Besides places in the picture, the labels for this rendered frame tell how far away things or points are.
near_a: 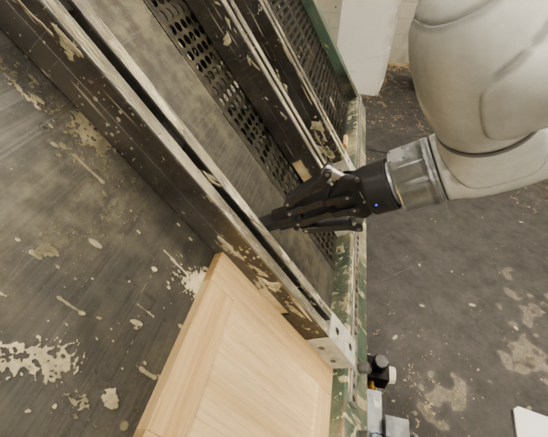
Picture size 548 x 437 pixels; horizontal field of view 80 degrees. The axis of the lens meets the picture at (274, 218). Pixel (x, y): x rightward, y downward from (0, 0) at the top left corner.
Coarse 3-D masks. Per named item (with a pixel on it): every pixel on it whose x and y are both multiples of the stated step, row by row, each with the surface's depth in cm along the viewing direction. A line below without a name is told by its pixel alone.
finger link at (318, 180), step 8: (328, 168) 46; (320, 176) 47; (328, 176) 46; (304, 184) 50; (312, 184) 48; (320, 184) 47; (288, 192) 53; (296, 192) 50; (304, 192) 49; (288, 200) 51; (296, 200) 51
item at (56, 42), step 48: (0, 0) 33; (48, 0) 33; (48, 48) 35; (96, 48) 36; (96, 96) 38; (144, 96) 41; (144, 144) 42; (192, 144) 46; (192, 192) 45; (240, 240) 50; (288, 288) 56; (336, 336) 66
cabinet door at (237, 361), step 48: (240, 288) 54; (192, 336) 43; (240, 336) 51; (288, 336) 61; (192, 384) 41; (240, 384) 48; (288, 384) 58; (144, 432) 34; (192, 432) 39; (240, 432) 45; (288, 432) 54
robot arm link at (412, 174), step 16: (416, 144) 42; (400, 160) 42; (416, 160) 41; (432, 160) 40; (400, 176) 41; (416, 176) 40; (432, 176) 40; (400, 192) 42; (416, 192) 41; (432, 192) 41; (416, 208) 44
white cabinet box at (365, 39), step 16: (352, 0) 355; (368, 0) 350; (384, 0) 344; (400, 0) 386; (352, 16) 365; (368, 16) 359; (384, 16) 353; (352, 32) 374; (368, 32) 368; (384, 32) 362; (352, 48) 384; (368, 48) 378; (384, 48) 372; (352, 64) 396; (368, 64) 389; (384, 64) 435; (352, 80) 407; (368, 80) 400
